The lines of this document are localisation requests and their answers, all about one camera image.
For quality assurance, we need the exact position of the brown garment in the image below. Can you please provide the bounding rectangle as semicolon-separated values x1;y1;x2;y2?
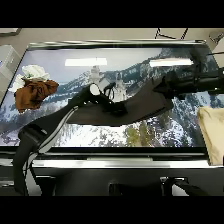
14;79;60;114

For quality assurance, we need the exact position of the silver frame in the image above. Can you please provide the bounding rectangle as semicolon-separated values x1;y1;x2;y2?
0;151;224;197

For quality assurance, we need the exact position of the white garment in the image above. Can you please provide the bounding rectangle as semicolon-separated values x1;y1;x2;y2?
8;64;52;94

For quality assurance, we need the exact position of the black cable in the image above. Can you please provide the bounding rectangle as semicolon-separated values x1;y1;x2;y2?
29;159;44;196

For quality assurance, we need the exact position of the beige garment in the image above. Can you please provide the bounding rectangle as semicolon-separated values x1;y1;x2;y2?
196;106;224;167

